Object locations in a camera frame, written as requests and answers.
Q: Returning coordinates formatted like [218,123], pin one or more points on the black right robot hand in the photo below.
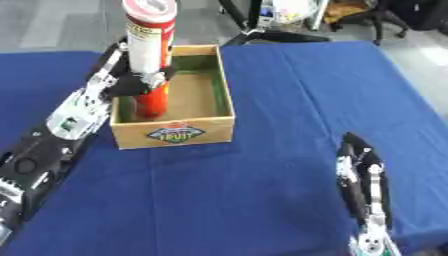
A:
[361,176]

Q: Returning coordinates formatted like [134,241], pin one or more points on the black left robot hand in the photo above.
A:
[125,85]

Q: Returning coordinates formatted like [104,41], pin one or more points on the red and white bottle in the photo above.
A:
[150,55]

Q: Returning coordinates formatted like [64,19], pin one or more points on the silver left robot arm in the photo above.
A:
[44,156]

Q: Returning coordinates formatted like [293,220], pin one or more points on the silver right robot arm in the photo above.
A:
[374,242]

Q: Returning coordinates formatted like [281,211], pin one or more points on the tan cardboard box green inside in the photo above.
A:
[175,113]

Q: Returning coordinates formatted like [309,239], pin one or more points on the black tripod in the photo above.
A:
[265,30]

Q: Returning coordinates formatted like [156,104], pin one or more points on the black office chair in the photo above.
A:
[373,18]

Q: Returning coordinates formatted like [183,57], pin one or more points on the white bag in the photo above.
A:
[294,10]

